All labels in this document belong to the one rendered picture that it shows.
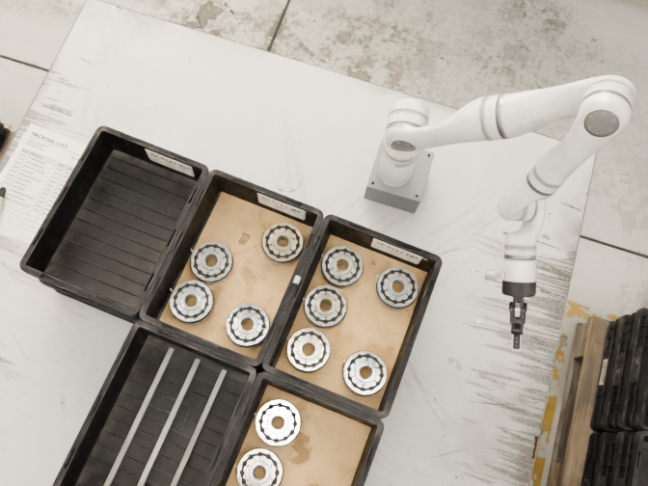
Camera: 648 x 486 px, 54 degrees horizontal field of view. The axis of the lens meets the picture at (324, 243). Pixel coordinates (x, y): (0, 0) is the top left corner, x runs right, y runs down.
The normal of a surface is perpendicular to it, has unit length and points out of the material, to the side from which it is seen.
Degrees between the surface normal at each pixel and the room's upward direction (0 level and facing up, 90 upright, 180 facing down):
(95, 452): 0
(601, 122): 71
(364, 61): 0
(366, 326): 0
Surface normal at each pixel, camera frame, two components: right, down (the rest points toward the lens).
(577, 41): 0.04, -0.30
